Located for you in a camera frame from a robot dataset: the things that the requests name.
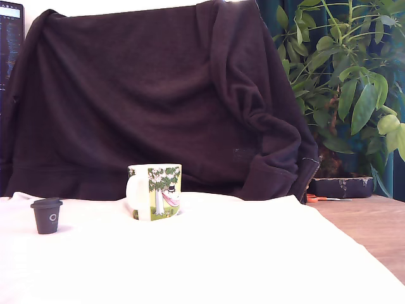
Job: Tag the grey coffee capsule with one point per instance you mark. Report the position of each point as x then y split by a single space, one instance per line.
47 218

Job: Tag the green illustrated coffee mug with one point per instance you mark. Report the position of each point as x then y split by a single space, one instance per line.
158 196

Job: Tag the dark draped sweater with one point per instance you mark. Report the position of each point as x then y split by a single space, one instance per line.
142 95

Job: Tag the white table cloth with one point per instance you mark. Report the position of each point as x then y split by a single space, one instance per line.
196 259

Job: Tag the dark plant pot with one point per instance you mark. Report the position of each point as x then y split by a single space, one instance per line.
341 187

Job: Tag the green leafy houseplant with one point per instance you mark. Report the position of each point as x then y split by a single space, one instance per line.
351 82

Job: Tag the black computer monitor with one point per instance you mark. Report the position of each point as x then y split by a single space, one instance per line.
11 38

